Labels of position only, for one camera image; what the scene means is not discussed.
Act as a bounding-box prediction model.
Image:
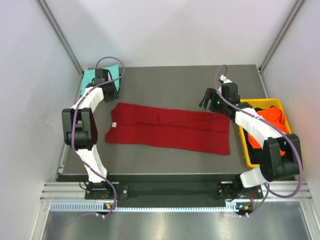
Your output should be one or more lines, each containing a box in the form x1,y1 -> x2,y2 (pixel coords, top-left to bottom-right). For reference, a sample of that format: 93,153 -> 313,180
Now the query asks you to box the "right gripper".
198,88 -> 228,115

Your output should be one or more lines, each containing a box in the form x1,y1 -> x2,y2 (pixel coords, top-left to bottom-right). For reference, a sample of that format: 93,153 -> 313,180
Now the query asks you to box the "dark red t-shirt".
104,103 -> 231,156

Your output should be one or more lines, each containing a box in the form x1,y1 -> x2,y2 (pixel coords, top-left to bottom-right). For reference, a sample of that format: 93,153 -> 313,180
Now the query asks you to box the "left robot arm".
61,68 -> 119,200

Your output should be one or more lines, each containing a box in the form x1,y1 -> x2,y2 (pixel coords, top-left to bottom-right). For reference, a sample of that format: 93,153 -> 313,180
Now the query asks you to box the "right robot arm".
199,82 -> 303,198

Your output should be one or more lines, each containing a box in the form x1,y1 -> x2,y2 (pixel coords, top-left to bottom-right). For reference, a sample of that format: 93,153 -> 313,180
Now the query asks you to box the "folded teal t-shirt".
80,64 -> 120,96

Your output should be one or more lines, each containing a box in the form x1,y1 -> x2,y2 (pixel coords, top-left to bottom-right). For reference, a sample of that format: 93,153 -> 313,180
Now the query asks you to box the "yellow plastic bin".
238,98 -> 293,168

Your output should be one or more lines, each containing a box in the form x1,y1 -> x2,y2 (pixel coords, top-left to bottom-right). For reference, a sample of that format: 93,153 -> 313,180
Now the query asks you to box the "orange t-shirt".
247,106 -> 287,156

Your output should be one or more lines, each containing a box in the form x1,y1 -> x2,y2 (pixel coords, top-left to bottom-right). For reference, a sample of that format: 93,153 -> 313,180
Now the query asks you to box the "black garment in bin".
247,106 -> 266,166

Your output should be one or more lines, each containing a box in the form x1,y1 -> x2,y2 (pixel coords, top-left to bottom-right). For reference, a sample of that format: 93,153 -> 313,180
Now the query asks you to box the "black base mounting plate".
84,173 -> 263,208

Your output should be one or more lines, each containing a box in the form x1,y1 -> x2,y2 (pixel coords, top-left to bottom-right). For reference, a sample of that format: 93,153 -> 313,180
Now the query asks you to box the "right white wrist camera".
218,74 -> 233,86

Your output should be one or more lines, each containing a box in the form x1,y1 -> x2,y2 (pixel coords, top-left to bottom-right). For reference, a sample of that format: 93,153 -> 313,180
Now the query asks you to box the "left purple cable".
69,56 -> 126,216

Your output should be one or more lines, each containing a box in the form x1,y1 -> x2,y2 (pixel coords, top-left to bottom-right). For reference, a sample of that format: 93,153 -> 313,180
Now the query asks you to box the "purple cable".
214,64 -> 305,216
69,56 -> 126,216

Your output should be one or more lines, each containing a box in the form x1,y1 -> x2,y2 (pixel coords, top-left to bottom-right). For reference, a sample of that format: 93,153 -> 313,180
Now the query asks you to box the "grey slotted cable duct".
50,201 -> 250,213

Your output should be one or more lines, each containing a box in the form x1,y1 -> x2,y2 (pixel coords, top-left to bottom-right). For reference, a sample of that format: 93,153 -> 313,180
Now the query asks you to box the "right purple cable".
214,64 -> 305,216

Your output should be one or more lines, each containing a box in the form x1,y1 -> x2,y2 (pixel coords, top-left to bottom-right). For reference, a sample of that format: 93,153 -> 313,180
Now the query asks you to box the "aluminium frame rail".
40,181 -> 313,202

